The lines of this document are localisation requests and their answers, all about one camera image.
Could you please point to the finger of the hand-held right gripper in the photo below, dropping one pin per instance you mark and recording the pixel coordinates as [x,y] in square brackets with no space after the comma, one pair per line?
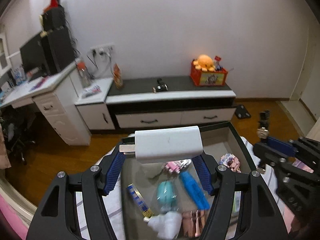
[281,145]
[270,155]

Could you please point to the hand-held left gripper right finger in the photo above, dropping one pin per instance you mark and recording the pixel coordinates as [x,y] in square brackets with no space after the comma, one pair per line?
[203,175]

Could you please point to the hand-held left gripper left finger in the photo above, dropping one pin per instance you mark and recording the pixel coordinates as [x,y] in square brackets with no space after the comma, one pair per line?
[113,173]

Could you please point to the blue comb case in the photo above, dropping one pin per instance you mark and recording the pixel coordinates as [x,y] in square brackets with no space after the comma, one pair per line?
[195,192]

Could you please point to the white pink cat block toy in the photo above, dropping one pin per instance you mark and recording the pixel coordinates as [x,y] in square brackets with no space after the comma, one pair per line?
[231,162]

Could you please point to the grey box with pink side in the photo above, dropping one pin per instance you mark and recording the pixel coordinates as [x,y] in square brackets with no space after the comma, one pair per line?
[237,140]

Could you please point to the long blue box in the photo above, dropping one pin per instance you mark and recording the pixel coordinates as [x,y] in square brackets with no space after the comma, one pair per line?
[138,200]

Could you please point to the teal tape dispenser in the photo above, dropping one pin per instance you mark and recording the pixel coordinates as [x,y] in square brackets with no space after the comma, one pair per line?
[166,192]

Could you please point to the white charger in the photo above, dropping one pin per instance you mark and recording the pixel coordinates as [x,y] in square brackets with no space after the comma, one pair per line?
[167,145]

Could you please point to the rose gold tube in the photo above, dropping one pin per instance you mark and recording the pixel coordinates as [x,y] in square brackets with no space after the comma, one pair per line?
[193,223]

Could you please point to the pink printed blanket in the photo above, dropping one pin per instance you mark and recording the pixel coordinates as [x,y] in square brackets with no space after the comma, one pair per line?
[303,166]

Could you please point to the striped white bedsheet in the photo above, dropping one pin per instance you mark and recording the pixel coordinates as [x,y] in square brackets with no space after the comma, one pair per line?
[113,217]

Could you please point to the black floor scale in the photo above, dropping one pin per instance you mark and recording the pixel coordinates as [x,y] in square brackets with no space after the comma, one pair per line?
[242,111]

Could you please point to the white nightstand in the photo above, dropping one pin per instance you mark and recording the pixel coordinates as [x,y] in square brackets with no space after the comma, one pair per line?
[95,110]

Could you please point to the black white low cabinet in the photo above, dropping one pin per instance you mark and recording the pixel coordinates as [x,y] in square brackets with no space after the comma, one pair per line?
[175,115]

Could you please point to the white desk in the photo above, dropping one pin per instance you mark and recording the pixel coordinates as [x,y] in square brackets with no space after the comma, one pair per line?
[62,110]

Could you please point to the pink packets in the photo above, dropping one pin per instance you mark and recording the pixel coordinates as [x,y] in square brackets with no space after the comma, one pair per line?
[91,91]

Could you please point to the orange snack bag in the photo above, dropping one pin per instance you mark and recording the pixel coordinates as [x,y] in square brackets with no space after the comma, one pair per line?
[118,76]

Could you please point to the red printed crate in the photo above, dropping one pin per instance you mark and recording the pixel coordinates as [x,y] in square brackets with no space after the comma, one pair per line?
[210,77]

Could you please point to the black massage gun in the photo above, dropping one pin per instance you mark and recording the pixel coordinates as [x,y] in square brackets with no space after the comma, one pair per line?
[160,87]

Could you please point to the clear bottle with red cap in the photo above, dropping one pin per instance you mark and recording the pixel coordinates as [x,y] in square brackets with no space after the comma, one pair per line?
[84,76]

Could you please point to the black office chair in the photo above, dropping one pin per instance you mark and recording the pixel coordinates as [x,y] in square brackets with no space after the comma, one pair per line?
[17,135]

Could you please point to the small toys in crate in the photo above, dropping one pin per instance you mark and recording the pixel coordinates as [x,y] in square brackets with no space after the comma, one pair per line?
[218,62]

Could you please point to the orange octopus plush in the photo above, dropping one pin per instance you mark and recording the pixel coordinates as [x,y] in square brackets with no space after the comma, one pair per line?
[203,62]

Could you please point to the pink cloth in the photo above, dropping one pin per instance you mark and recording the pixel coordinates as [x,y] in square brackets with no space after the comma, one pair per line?
[12,225]

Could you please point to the black computer tower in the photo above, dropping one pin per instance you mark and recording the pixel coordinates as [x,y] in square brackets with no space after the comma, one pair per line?
[60,50]

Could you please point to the blue white boxes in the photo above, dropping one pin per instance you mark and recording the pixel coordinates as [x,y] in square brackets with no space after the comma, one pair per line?
[18,76]

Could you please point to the black monitor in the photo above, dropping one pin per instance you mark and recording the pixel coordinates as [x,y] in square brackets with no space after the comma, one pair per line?
[30,55]

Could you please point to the white glass-door cabinet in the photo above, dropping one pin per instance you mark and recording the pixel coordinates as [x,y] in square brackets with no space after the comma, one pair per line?
[3,55]

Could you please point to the small cream fan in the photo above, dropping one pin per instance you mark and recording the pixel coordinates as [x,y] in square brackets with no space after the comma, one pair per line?
[42,25]

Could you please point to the black speaker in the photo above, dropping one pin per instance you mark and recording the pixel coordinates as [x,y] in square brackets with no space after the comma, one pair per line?
[53,17]

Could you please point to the red paper item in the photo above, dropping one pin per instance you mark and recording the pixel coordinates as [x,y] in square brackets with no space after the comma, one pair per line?
[53,1]

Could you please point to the white wall outlet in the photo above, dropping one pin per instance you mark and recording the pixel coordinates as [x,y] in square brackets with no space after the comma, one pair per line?
[102,48]

